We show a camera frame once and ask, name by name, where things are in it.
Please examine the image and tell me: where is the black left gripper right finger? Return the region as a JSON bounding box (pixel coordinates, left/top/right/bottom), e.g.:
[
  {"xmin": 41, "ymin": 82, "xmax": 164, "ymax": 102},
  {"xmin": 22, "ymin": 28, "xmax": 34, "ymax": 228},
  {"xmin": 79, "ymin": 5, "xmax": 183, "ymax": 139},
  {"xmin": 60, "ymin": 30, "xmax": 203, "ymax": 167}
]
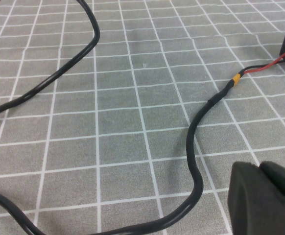
[{"xmin": 259, "ymin": 161, "xmax": 285, "ymax": 211}]

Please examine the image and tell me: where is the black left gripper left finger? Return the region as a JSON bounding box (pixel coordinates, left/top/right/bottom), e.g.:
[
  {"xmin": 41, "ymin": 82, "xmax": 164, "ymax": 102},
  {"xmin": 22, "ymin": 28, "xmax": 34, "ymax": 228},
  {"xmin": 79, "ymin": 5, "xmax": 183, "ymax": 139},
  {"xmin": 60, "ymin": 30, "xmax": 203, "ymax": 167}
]
[{"xmin": 226, "ymin": 161, "xmax": 285, "ymax": 235}]

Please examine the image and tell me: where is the thick black power cable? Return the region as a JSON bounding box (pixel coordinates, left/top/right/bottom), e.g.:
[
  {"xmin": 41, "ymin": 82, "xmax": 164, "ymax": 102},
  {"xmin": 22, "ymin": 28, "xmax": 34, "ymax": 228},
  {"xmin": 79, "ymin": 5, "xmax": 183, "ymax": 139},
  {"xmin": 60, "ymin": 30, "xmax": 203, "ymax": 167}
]
[{"xmin": 0, "ymin": 0, "xmax": 234, "ymax": 235}]

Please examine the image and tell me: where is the yellow cable connector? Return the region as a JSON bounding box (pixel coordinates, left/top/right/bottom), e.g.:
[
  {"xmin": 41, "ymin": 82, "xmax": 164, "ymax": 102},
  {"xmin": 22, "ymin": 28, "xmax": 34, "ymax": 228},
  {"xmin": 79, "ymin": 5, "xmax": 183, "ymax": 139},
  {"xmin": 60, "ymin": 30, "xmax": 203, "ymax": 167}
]
[{"xmin": 231, "ymin": 73, "xmax": 242, "ymax": 88}]

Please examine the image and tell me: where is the thin red wire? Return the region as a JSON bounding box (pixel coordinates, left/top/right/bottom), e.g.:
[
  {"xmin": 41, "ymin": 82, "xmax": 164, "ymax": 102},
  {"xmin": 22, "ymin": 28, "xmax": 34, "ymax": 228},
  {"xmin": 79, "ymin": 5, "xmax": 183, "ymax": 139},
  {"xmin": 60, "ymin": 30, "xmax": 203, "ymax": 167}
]
[{"xmin": 242, "ymin": 47, "xmax": 285, "ymax": 75}]

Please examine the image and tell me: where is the thin black wire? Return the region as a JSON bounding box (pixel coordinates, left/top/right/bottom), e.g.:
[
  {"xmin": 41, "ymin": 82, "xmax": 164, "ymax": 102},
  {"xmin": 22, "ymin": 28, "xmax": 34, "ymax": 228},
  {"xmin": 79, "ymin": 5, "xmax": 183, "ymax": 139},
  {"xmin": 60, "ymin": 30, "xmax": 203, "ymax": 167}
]
[{"xmin": 238, "ymin": 59, "xmax": 285, "ymax": 74}]

